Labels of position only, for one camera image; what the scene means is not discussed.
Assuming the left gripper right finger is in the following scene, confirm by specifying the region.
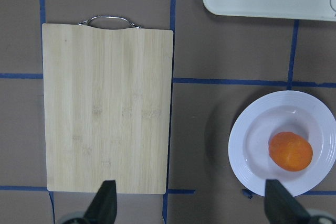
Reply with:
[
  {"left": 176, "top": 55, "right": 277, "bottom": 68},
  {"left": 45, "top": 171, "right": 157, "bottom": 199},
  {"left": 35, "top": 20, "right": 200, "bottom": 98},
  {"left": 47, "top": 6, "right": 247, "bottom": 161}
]
[{"left": 265, "top": 179, "right": 311, "bottom": 224}]

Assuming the orange fruit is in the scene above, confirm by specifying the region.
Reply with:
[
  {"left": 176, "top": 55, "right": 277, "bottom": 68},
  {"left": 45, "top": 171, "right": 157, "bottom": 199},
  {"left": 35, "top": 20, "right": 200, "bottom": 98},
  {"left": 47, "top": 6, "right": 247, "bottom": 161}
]
[{"left": 268, "top": 132, "right": 313, "bottom": 172}]

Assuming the bamboo cutting board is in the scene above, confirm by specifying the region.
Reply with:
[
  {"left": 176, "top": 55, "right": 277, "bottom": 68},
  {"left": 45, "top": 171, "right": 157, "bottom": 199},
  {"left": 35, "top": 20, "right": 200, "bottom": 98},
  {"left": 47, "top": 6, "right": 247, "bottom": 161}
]
[{"left": 42, "top": 24, "right": 174, "bottom": 195}]

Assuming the white round plate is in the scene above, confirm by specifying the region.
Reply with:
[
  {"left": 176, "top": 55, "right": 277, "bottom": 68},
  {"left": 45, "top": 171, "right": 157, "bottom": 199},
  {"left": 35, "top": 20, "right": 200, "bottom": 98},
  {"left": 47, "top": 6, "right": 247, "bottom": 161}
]
[{"left": 228, "top": 90, "right": 335, "bottom": 196}]

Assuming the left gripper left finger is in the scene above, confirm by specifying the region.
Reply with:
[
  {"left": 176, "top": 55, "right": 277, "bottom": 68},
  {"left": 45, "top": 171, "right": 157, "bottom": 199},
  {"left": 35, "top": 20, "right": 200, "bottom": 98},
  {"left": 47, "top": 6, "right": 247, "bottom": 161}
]
[{"left": 83, "top": 180, "right": 117, "bottom": 224}]

